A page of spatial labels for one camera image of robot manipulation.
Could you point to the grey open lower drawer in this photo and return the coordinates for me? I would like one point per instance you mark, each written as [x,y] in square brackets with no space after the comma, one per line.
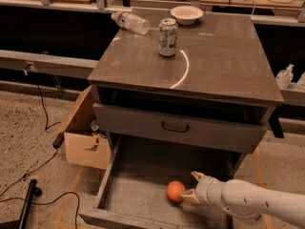
[132,194]

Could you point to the orange fruit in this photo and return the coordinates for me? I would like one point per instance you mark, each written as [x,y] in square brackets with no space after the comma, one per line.
[174,191]

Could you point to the grey metal rail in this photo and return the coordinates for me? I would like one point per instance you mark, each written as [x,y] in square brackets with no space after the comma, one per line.
[49,64]

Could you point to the black stand base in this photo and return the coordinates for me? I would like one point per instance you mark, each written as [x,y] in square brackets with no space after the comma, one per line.
[21,223]

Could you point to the grey drawer cabinet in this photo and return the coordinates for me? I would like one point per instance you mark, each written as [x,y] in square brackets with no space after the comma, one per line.
[219,72]

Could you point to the silver soda can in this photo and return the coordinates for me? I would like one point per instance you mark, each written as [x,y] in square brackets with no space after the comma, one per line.
[167,37]

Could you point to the cardboard box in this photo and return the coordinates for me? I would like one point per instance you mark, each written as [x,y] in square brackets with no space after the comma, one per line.
[83,145]

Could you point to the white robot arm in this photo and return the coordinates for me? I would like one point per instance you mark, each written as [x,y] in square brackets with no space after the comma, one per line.
[245,201]

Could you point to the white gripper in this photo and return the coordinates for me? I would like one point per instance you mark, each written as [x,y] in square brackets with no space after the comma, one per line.
[206,189]

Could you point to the clear plastic water bottle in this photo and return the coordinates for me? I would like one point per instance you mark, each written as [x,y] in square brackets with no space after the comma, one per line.
[131,22]

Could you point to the grey upper drawer with handle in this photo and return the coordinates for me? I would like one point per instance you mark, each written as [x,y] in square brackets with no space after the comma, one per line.
[216,134]

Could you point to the white paper bowl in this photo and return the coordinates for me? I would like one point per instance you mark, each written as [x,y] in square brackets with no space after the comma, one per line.
[186,15]

